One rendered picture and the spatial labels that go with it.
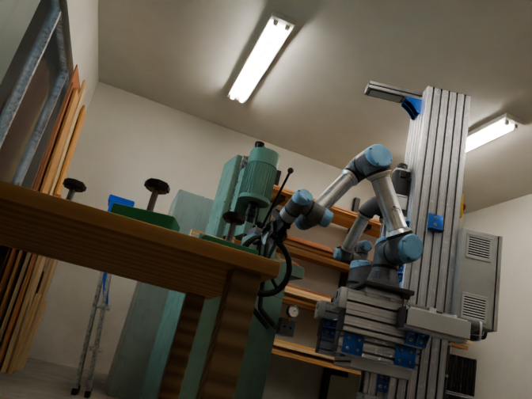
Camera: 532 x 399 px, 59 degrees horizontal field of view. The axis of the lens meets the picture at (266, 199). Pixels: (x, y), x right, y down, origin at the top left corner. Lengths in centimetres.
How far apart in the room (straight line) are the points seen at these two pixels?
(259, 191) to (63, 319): 267
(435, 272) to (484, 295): 24
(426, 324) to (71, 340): 338
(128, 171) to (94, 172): 32
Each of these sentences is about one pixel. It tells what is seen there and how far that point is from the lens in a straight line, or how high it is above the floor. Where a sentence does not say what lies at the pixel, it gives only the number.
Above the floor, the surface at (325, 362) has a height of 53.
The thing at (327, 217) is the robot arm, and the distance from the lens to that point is 197.
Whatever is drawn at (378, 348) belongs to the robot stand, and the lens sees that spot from 219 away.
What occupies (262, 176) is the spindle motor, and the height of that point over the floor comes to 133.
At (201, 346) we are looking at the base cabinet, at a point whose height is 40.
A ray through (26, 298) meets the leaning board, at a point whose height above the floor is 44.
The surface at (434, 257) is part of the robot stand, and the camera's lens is 250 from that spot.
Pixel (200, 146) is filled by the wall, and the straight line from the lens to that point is 513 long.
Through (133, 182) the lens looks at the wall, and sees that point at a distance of 491.
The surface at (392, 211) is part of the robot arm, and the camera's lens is 213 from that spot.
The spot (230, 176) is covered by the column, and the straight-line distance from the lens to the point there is 282.
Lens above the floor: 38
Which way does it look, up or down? 19 degrees up
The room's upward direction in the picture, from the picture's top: 13 degrees clockwise
